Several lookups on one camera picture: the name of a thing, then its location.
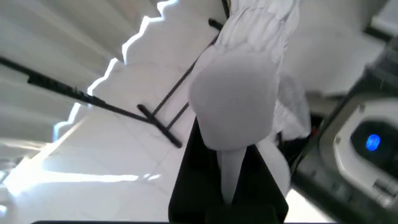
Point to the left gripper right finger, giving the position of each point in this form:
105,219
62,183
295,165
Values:
258,202

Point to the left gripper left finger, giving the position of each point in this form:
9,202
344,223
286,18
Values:
192,186

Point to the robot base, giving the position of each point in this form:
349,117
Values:
357,174

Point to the black clothes rack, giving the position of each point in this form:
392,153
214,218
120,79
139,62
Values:
62,88

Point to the white curtain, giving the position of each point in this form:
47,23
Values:
46,31

